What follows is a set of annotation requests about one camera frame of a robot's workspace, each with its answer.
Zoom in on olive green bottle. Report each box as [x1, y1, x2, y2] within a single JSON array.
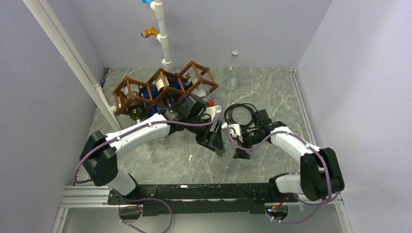
[[128, 100, 146, 123]]

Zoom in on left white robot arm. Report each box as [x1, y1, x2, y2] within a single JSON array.
[[73, 96, 225, 204]]

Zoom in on coiled black cable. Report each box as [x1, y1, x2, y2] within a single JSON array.
[[223, 102, 261, 129]]

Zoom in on brown wooden wine rack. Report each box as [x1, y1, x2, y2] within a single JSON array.
[[112, 61, 219, 115]]

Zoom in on blue labelled clear bottle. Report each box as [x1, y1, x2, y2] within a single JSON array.
[[140, 75, 181, 116]]

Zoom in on white diagonal pole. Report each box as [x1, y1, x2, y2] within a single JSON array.
[[24, 0, 121, 131]]

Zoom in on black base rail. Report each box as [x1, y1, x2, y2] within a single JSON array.
[[107, 183, 297, 216]]

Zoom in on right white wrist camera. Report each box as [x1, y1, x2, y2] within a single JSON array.
[[228, 124, 242, 139]]

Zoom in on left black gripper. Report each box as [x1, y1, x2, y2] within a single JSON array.
[[186, 115, 225, 153]]

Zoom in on white pvc pipe stand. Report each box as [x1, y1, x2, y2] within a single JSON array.
[[141, 0, 172, 71]]

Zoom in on clear bottle black cap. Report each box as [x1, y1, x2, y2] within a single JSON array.
[[192, 89, 210, 101]]

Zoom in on orange pipe fitting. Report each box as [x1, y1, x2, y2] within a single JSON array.
[[141, 26, 159, 38]]

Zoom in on clear glass bottle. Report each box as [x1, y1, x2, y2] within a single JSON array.
[[221, 122, 234, 158], [223, 50, 239, 90]]

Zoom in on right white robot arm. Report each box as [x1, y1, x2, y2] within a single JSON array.
[[228, 110, 345, 201]]

